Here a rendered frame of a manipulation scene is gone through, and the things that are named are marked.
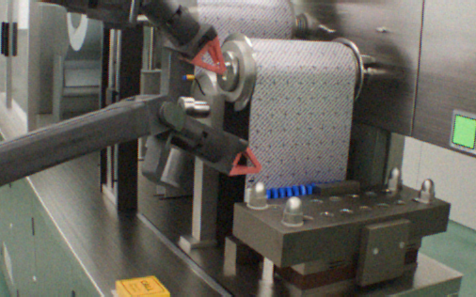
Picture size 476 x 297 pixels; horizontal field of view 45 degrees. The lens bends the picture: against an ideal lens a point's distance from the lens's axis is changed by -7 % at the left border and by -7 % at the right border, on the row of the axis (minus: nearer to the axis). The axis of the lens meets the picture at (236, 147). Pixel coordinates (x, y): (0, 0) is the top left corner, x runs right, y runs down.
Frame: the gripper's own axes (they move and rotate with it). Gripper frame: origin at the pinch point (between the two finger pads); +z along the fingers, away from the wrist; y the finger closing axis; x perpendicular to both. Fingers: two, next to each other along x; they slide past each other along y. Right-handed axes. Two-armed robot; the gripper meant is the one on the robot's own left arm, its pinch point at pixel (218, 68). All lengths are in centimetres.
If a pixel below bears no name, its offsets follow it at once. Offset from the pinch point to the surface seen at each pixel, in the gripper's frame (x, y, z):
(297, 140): 0.2, 5.7, 19.8
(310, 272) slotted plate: -18.4, 24.9, 24.6
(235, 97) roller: -1.8, 1.5, 5.7
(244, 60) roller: 3.5, 3.3, 1.0
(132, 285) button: -38.6, 14.3, 5.4
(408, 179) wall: 95, -193, 282
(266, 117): -1.0, 5.2, 11.2
